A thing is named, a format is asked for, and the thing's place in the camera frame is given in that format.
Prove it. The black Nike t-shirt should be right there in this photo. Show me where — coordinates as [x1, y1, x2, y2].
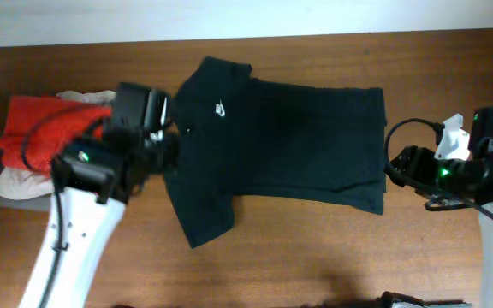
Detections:
[164, 57, 387, 247]

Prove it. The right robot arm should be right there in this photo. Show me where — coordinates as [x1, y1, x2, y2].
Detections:
[385, 107, 493, 307]

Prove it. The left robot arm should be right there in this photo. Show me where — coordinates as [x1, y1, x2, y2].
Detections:
[20, 82, 178, 307]

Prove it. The grey folded shirt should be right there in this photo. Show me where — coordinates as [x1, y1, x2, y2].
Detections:
[0, 153, 53, 213]

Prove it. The red folded shirt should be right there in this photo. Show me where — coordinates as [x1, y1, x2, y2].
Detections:
[0, 96, 111, 175]

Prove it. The beige folded shirt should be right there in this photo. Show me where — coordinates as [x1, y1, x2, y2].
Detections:
[0, 90, 116, 200]

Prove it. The right black cable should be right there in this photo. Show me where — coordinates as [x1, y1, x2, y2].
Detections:
[383, 118, 493, 245]

